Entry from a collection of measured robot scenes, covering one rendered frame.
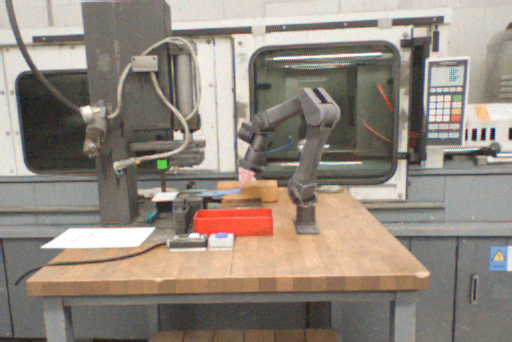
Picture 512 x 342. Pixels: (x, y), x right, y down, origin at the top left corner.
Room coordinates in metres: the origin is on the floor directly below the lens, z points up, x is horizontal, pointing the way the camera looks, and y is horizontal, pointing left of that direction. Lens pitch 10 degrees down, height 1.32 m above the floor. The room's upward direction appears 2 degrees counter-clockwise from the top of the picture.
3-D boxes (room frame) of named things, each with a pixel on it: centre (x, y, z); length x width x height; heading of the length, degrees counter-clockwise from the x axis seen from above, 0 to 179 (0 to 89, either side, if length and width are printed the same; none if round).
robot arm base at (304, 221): (1.52, -0.22, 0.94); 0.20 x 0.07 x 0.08; 178
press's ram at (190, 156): (1.68, 0.24, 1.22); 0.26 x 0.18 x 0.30; 88
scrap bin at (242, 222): (1.49, 0.02, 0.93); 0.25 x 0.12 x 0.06; 88
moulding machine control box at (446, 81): (2.14, -0.91, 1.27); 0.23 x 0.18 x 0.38; 174
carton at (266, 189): (1.98, -0.04, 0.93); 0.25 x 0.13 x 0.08; 88
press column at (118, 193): (1.71, 0.44, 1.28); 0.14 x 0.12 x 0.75; 178
